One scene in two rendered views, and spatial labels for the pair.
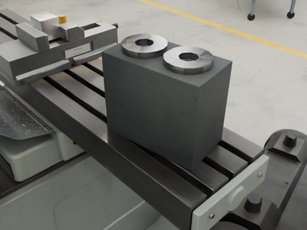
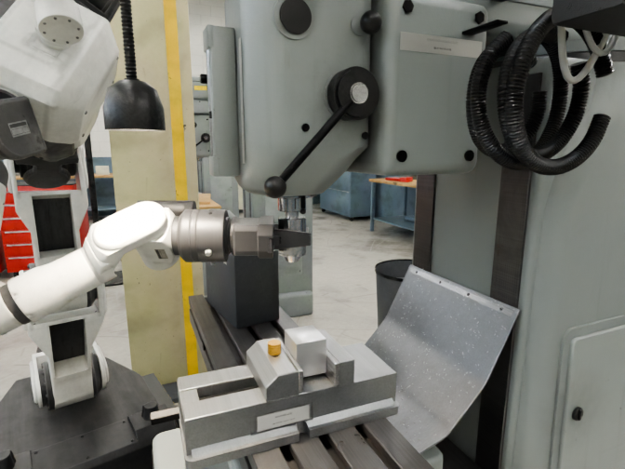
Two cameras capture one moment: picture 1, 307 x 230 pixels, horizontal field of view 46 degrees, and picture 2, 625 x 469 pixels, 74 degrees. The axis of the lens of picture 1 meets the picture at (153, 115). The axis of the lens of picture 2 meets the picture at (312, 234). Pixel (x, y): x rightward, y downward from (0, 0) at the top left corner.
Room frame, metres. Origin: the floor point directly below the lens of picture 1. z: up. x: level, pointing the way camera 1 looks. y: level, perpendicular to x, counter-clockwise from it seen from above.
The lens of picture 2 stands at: (1.57, 0.54, 1.38)
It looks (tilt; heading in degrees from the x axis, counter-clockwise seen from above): 12 degrees down; 200
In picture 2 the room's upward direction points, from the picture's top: straight up
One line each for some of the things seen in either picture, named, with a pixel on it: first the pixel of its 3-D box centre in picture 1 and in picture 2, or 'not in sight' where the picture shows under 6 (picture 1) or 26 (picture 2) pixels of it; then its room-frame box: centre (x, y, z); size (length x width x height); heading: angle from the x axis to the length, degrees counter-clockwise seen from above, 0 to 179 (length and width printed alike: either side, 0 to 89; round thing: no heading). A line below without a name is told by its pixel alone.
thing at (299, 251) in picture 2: not in sight; (292, 238); (0.93, 0.26, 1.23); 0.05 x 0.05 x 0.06
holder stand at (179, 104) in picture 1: (164, 95); (240, 275); (0.62, -0.02, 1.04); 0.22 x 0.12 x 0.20; 53
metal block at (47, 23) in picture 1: (45, 26); (304, 350); (0.97, 0.30, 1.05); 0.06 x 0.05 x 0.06; 42
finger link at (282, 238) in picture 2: not in sight; (291, 239); (0.96, 0.28, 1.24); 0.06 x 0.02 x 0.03; 114
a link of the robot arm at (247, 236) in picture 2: not in sight; (237, 236); (0.96, 0.18, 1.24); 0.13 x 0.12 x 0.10; 24
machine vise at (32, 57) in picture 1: (57, 40); (288, 382); (0.99, 0.28, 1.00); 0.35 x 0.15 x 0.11; 132
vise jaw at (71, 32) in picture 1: (63, 27); (272, 366); (1.01, 0.26, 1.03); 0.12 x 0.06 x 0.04; 42
